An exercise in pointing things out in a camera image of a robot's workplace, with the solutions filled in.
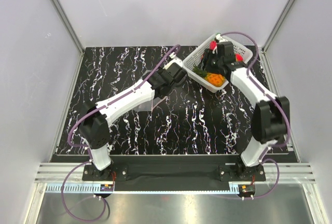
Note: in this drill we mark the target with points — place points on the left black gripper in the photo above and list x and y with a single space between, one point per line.
161 70

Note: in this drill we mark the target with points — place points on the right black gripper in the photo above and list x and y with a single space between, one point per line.
208 55

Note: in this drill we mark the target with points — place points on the orange toy pineapple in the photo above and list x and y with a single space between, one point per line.
216 80

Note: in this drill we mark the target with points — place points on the clear pink-dotted zip bag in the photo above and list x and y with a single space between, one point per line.
151 104

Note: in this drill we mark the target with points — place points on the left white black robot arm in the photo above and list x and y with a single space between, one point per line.
144 95

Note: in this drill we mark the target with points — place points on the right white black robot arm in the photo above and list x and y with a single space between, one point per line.
270 118

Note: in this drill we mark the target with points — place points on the red apple toy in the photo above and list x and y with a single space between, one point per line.
239 58

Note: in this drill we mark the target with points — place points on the red dragon fruit toy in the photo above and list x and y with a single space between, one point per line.
213 46

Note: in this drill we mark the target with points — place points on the white plastic mesh basket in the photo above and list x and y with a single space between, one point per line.
195 57

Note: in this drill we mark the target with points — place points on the black marble pattern mat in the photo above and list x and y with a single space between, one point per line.
190 121

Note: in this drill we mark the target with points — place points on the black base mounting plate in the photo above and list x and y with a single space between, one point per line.
220 167

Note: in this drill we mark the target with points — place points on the left connector board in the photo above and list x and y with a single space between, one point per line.
107 187

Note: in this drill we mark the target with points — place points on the connector board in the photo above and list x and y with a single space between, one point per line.
107 187
247 188

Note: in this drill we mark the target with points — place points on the right connector board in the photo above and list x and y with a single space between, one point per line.
247 188

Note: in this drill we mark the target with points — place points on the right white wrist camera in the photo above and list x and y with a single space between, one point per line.
219 38

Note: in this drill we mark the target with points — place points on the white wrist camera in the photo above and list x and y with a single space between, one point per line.
175 60
219 38

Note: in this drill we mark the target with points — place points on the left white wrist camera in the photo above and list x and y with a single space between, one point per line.
175 60

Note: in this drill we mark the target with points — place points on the right aluminium frame post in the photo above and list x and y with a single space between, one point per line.
284 13

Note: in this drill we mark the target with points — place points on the aluminium frame post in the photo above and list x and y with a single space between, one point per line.
66 23
284 13

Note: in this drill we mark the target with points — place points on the white slotted cable duct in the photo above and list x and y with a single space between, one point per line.
227 188

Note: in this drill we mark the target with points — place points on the left aluminium frame post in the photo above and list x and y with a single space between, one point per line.
66 23

